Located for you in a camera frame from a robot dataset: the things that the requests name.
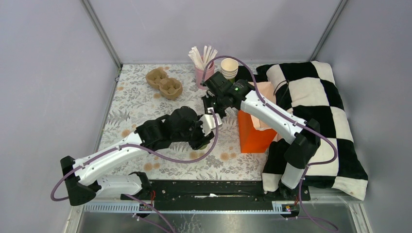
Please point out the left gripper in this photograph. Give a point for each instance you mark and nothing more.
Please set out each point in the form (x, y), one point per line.
(202, 140)

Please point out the brown pulp cup carrier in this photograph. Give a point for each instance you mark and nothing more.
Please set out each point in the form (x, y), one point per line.
(170, 88)

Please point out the floral tablecloth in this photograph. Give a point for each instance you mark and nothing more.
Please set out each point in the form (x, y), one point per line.
(135, 102)

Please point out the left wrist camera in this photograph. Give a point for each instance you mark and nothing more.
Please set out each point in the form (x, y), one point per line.
(210, 122)

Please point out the orange paper bag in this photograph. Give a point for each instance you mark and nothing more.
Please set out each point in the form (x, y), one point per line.
(255, 135)

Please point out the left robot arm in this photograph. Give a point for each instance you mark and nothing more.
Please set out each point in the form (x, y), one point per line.
(85, 178)

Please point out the pink straw holder cup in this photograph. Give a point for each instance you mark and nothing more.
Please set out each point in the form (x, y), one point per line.
(199, 75)

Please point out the black cloth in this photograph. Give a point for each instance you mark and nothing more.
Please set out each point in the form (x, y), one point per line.
(244, 74)

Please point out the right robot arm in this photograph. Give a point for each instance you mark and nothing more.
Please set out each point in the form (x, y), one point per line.
(302, 136)

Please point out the black white checkered pillow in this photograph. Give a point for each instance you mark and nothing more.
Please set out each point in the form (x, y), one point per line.
(308, 90)

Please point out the stack of paper cups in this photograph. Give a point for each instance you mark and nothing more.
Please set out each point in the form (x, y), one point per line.
(229, 68)

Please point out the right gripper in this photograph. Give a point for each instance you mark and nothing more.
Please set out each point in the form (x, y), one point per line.
(210, 96)

